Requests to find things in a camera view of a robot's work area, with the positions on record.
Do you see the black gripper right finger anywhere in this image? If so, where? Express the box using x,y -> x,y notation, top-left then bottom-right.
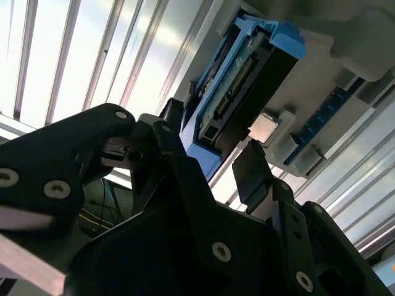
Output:
232,139 -> 395,296

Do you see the hard disk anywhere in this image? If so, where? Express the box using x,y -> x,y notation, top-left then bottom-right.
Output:
180,9 -> 307,183

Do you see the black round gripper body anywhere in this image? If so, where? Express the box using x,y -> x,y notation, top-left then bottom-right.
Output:
63,202 -> 288,296

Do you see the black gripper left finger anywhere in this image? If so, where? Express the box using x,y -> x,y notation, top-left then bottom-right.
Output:
0,97 -> 240,278

